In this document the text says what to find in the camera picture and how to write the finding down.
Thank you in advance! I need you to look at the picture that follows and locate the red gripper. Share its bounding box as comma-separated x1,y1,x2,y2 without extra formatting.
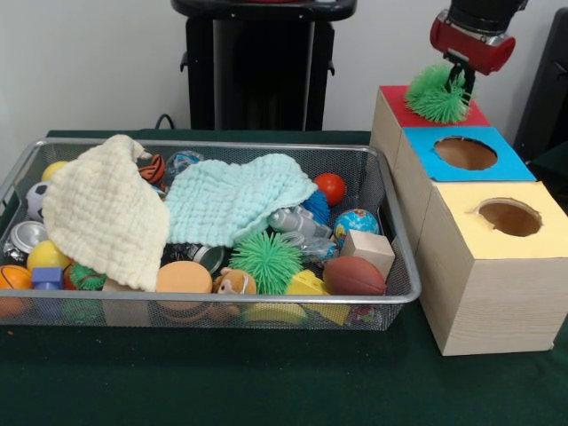
430,10,517,100

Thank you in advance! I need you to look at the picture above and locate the green spiky ball with eyes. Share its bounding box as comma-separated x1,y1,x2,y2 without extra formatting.
405,62,474,124

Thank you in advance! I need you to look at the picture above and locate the clear mesh bin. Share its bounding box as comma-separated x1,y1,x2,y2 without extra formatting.
0,136,422,332

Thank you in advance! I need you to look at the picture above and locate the wooden box with three holes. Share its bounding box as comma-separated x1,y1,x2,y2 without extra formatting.
370,84,568,357

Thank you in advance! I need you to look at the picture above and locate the dark green side table cloth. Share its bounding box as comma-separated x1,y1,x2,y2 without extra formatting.
529,142,568,214

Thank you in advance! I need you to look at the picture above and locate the red ball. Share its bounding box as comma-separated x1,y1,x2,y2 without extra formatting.
313,172,347,207

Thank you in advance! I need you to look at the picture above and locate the blue globe ball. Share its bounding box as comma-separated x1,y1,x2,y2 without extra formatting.
334,209,381,246

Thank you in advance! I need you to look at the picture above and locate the blue spiky ball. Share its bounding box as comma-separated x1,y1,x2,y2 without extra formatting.
302,191,333,226

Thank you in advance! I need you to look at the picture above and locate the plain wooden block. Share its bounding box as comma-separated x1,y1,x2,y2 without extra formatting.
340,229,396,280

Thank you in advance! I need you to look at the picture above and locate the brown toy football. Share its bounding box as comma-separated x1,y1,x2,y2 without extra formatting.
323,256,387,296

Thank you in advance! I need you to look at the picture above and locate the mint green muslin cloth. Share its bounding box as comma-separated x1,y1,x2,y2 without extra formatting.
166,153,318,248

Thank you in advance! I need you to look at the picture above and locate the plain green spiky ball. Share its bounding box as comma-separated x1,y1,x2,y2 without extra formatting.
230,232,304,296

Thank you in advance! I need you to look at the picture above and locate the dark green tablecloth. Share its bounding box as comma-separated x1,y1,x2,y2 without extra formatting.
0,130,568,426

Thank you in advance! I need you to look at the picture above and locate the cream muslin cloth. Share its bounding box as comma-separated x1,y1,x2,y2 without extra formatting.
41,134,171,292

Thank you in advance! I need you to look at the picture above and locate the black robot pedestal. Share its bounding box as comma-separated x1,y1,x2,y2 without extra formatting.
171,0,360,132

